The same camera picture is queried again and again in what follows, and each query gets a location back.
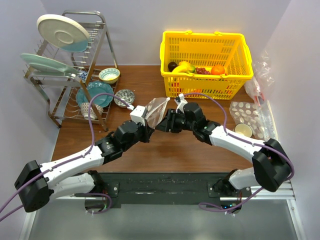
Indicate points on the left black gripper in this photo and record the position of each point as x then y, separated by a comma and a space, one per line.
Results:
147, 131

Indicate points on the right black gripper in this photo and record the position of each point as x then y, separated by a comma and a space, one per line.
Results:
168, 123

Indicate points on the clear zip top bag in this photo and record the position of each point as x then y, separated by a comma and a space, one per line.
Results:
156, 110

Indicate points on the yellow banana bunch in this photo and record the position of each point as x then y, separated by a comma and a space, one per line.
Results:
184, 67

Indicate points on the yellow plastic shopping basket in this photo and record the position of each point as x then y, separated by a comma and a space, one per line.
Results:
205, 50

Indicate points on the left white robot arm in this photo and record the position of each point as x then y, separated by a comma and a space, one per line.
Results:
38, 184

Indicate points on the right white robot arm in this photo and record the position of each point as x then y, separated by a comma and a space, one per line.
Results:
270, 167

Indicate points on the polka dot plastic bag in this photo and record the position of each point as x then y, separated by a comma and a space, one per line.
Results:
258, 118

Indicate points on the crumpled clear plastic bag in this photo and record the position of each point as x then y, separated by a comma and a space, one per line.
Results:
262, 84

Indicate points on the black floral patterned bowl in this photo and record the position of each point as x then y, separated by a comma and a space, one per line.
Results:
126, 95

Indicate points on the dark avocado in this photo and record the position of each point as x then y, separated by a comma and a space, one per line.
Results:
171, 66

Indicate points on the red grape bunch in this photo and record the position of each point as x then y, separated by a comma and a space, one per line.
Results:
202, 71

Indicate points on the blue patterned cup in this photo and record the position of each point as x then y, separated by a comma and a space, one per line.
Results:
84, 108

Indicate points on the teal rimmed yellow bowl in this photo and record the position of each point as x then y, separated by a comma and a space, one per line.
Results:
109, 75

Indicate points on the teal scalloped plate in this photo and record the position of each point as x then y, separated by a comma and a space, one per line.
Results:
94, 88

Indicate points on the orange fruit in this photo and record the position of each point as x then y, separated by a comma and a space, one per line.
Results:
218, 70

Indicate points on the white paper cup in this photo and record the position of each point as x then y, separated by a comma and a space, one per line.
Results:
243, 129

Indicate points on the small blue white bowl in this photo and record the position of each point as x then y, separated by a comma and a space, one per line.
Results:
82, 74

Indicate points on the steel dish rack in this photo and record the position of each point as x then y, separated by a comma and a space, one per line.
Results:
59, 89

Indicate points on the pale green plate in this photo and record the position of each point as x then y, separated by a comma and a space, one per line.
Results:
45, 64

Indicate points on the white and teal plate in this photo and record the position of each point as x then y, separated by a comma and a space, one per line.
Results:
64, 33

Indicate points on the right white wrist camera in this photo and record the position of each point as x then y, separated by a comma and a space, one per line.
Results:
181, 102

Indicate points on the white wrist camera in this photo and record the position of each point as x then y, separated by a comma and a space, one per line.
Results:
138, 115
181, 102

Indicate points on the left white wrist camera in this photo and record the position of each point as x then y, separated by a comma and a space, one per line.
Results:
138, 115

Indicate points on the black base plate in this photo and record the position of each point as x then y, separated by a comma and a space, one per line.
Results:
180, 188

